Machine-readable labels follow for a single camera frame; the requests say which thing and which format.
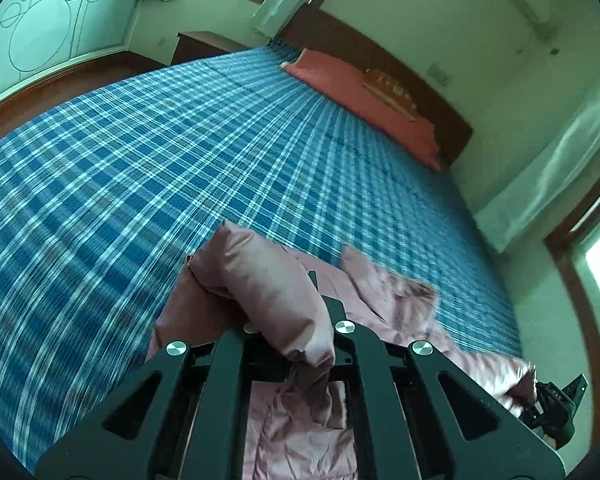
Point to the green curtain right side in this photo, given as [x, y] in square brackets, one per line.
[512, 211]

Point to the dark wooden nightstand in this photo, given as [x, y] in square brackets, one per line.
[192, 46]

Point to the brown patterned small cushion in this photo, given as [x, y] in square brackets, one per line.
[391, 92]

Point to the frosted glass wardrobe doors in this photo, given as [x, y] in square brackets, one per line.
[37, 35]

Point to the pink quilted down jacket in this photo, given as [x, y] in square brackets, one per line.
[298, 429]

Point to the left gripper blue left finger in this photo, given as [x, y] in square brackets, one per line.
[181, 415]

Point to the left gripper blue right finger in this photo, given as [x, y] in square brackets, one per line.
[416, 415]

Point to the wall power outlet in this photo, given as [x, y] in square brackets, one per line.
[439, 75]

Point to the right window wooden frame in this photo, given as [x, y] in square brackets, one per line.
[561, 243]

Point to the blue plaid bed sheet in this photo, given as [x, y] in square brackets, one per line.
[102, 197]

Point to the orange red pillow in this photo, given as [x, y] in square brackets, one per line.
[343, 83]

